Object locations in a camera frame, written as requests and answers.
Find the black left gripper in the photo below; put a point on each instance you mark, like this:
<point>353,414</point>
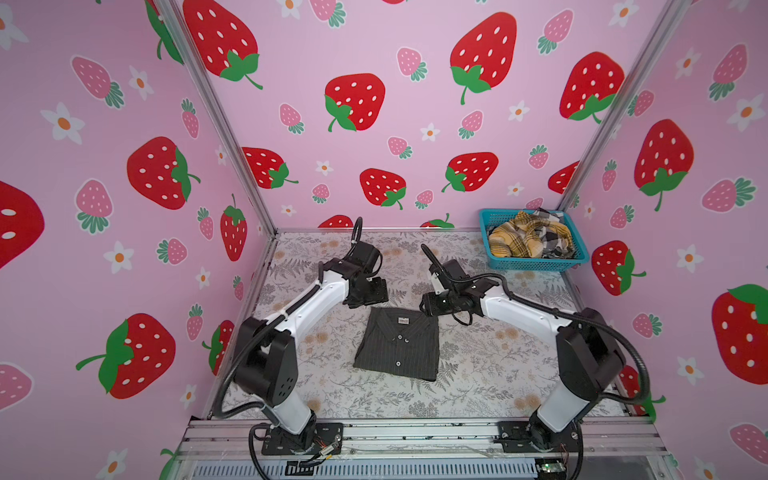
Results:
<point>380,293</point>

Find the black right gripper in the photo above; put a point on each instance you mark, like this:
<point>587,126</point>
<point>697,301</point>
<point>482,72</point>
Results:
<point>427,303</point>

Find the dark grey pinstriped shirt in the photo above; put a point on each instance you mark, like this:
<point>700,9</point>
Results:
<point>400,342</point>

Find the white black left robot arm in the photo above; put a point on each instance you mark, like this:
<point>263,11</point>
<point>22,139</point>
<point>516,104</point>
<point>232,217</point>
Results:
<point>265,363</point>

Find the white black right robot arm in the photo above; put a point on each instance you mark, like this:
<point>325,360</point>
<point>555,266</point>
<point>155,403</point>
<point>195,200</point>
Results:
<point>589,357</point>

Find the yellow plaid shirt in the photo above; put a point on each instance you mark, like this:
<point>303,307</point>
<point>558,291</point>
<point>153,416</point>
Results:
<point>508,240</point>

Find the grey white plaid shirt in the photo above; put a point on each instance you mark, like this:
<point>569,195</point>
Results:
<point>549,237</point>

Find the teal plastic basket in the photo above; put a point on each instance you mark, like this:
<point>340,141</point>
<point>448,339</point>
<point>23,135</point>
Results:
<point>491,218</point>

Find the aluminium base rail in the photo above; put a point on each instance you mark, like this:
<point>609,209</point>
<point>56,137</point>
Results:
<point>460,448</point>

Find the aluminium frame post left corner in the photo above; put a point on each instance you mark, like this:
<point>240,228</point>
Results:
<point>181,36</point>

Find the aluminium frame post corner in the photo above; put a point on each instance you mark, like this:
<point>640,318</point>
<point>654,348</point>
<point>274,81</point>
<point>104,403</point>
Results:
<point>181,36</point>
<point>659,36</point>

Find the aluminium frame post right corner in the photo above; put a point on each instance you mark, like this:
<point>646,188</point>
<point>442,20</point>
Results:
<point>659,36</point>

